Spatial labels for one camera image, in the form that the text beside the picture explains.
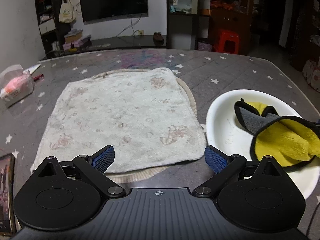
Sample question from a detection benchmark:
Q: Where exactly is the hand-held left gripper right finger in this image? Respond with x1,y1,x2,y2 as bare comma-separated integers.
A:
193,145,291,198

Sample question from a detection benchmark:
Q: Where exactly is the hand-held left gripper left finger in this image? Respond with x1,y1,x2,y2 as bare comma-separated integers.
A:
31,145,127,198

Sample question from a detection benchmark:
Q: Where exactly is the white bowl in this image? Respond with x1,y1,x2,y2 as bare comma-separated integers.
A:
205,89,320,200

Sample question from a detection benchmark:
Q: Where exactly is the yellow grey microfiber cloth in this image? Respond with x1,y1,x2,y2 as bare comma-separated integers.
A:
234,97,320,168

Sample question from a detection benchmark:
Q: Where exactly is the white patterned towel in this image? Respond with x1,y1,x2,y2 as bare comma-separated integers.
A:
30,67,207,174

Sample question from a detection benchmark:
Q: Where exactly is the beige round mat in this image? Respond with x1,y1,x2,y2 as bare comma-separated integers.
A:
89,68,208,182

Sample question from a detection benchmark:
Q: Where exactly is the smartphone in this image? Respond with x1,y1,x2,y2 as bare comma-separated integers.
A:
0,153,16,234

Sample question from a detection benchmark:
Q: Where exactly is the purple patterned bin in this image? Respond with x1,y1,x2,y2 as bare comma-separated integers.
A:
197,38,213,52

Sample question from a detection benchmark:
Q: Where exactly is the white paper sheet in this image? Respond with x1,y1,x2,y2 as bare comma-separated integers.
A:
24,63,41,73

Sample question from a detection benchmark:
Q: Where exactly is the tissue pack in plastic bag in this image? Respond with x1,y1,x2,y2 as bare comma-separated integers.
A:
0,64,34,103

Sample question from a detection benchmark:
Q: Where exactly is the dark television stand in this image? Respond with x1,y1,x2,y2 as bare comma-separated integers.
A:
40,35,167,60

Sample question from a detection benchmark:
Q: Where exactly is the red plastic stool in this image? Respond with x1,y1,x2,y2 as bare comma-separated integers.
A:
210,29,240,54

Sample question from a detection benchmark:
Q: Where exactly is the cardboard box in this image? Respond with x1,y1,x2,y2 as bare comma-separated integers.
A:
64,29,83,43

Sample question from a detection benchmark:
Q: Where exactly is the white polka dot storage box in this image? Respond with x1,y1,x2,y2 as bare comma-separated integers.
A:
302,59,320,93

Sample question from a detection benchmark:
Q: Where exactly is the brown wooden cabinet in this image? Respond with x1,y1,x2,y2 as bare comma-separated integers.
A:
197,0,253,55

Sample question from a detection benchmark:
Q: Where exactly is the cream tote bag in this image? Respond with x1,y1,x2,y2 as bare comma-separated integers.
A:
58,0,77,23

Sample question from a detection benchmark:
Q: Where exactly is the glass display cabinet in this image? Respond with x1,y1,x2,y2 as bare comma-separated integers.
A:
166,0,200,49

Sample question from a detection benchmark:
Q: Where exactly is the pile of oranges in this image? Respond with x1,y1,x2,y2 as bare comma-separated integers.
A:
211,0,240,10

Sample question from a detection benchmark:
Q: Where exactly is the dark open shelf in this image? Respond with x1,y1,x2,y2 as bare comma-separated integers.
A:
292,0,320,73

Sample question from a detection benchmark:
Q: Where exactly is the black flat television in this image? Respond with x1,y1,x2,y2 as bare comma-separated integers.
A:
78,0,148,23

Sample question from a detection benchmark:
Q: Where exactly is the dark bookshelf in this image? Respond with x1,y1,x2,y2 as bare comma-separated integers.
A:
34,0,65,54

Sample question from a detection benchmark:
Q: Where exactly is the white power cable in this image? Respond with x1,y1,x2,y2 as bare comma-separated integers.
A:
114,15,143,37

